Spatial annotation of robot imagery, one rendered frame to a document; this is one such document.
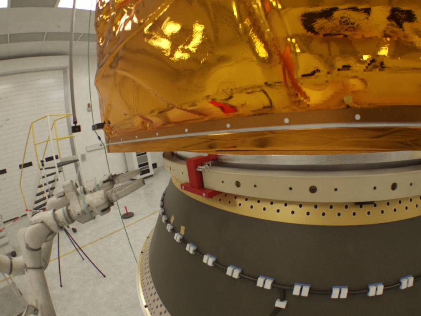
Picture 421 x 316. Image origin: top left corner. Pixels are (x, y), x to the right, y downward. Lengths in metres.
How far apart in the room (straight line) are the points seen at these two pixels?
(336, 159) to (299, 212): 0.13
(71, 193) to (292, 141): 0.60
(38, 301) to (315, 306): 0.68
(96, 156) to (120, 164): 1.12
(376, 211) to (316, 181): 0.16
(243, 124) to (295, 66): 0.20
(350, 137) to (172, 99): 0.46
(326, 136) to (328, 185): 0.11
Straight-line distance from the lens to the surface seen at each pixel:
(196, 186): 0.50
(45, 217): 0.67
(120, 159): 8.42
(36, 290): 0.67
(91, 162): 7.96
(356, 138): 0.43
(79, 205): 0.62
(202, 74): 0.51
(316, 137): 0.44
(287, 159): 0.41
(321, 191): 0.37
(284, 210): 0.43
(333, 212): 0.43
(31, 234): 0.64
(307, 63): 0.40
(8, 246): 4.83
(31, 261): 0.66
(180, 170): 0.59
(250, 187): 0.41
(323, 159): 0.40
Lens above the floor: 1.82
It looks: 10 degrees down
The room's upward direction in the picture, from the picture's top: 8 degrees counter-clockwise
